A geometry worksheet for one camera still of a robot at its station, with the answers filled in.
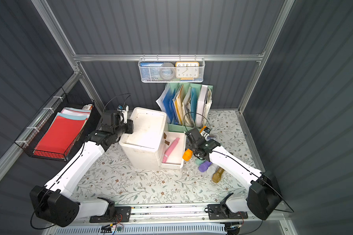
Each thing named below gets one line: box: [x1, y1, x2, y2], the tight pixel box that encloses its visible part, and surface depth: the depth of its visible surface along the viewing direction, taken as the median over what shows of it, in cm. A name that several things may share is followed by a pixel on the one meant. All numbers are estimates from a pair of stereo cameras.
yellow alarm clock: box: [175, 61, 200, 81], surface depth 90 cm
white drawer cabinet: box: [119, 107, 167, 171], surface depth 79 cm
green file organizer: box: [155, 82, 214, 134], surface depth 101 cm
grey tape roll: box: [159, 62, 176, 81], surface depth 89 cm
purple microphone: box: [198, 161, 213, 173], surface depth 88 cm
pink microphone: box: [162, 137, 180, 164], surface depth 97 cm
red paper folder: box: [33, 115, 87, 157], surface depth 73 cm
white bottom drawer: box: [159, 131, 187, 169], surface depth 98 cm
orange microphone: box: [182, 148, 194, 162], surface depth 82 cm
